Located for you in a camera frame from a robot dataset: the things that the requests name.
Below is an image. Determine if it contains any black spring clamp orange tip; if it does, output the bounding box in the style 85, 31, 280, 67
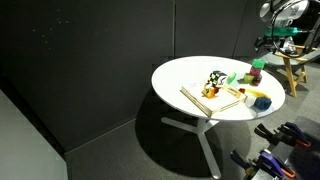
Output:
254, 121, 313, 150
229, 148, 297, 180

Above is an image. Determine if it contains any teal camera mount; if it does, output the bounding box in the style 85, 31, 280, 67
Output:
264, 27, 300, 38

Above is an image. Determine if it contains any wooden stool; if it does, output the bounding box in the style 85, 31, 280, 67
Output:
263, 43, 319, 99

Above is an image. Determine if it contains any blue block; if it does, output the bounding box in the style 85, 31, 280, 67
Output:
253, 96, 273, 111

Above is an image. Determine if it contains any dark perforated mounting plate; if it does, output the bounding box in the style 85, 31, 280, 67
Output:
271, 115, 320, 180

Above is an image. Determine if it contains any crumpled clear plastic bag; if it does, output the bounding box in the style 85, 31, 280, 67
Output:
283, 44, 298, 56

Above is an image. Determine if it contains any pale grey panel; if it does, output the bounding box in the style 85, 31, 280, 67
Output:
0, 89, 69, 180

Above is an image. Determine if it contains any translucent green cup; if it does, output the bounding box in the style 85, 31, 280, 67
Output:
226, 72, 238, 85

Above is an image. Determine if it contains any black white checkered cube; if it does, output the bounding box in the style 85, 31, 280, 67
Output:
207, 70, 229, 89

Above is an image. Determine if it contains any orange yellow toy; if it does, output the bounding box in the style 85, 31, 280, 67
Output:
201, 84, 220, 100

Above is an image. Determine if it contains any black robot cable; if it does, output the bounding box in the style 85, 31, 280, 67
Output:
269, 0, 320, 60

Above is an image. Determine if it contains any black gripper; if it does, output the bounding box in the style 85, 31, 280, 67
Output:
254, 34, 288, 56

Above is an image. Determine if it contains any white table base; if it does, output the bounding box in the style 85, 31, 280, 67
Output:
160, 116, 223, 180

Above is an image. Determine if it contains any lime green block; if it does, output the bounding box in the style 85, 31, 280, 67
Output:
243, 73, 255, 84

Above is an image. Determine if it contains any wooden tray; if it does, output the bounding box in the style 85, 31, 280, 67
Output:
180, 81, 248, 118

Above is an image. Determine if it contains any magenta block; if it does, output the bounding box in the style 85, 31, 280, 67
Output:
249, 67, 262, 78

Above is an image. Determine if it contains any yellow banana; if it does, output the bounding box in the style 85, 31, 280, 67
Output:
244, 88, 272, 100

